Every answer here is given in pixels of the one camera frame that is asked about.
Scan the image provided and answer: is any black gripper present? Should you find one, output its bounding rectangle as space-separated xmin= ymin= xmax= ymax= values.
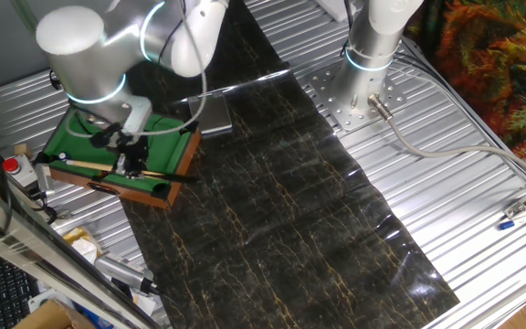
xmin=89 ymin=128 xmax=151 ymax=178

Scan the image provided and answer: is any wooden pool cue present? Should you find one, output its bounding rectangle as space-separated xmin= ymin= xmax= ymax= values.
xmin=64 ymin=158 xmax=202 ymax=184

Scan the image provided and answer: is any mini green pool table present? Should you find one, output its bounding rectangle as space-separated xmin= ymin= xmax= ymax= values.
xmin=34 ymin=105 xmax=202 ymax=210

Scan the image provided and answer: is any yellow paper bag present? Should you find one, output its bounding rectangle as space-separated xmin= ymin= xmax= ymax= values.
xmin=61 ymin=226 xmax=103 ymax=266

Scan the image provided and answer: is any silver digital scale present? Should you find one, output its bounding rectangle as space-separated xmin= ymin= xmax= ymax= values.
xmin=187 ymin=90 xmax=234 ymax=136

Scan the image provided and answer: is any grey box with green button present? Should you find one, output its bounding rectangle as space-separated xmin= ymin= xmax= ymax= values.
xmin=28 ymin=286 xmax=70 ymax=316

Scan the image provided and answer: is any black marble pattern mat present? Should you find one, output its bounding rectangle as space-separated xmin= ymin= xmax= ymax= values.
xmin=121 ymin=0 xmax=460 ymax=329

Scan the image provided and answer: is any brown cardboard box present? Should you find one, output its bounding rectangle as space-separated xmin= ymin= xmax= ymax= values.
xmin=11 ymin=299 xmax=98 ymax=329

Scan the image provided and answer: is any silver metal pole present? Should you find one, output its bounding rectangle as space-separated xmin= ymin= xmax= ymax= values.
xmin=9 ymin=0 xmax=66 ymax=90

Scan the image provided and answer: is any colourful patterned cloth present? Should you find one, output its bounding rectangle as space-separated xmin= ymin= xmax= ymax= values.
xmin=404 ymin=0 xmax=526 ymax=159

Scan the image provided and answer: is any blue capped pen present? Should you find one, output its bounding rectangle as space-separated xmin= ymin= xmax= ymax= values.
xmin=499 ymin=214 xmax=526 ymax=231

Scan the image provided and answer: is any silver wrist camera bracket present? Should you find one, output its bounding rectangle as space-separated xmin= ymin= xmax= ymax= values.
xmin=121 ymin=94 xmax=154 ymax=136

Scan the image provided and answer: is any silver clamp with black cable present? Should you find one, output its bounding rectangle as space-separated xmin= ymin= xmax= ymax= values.
xmin=29 ymin=163 xmax=70 ymax=225

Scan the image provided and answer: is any ribbed silver camera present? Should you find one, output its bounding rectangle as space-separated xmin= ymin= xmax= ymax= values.
xmin=93 ymin=252 xmax=159 ymax=293

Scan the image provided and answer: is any aluminium frame bar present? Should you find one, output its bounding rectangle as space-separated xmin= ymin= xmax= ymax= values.
xmin=0 ymin=173 xmax=162 ymax=329

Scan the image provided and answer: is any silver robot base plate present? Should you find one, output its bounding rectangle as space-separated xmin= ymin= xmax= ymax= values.
xmin=306 ymin=61 xmax=408 ymax=133

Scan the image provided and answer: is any thick grey cable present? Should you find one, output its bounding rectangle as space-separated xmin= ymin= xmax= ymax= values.
xmin=367 ymin=94 xmax=526 ymax=188

